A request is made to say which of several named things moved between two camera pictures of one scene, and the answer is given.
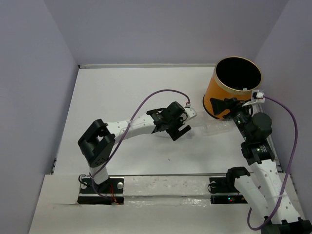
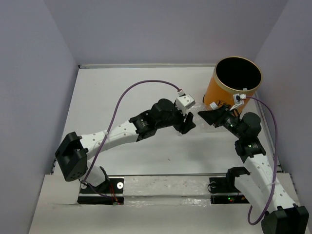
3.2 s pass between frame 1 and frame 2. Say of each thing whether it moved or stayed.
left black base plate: stayed
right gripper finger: moved
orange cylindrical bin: stayed
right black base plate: stayed
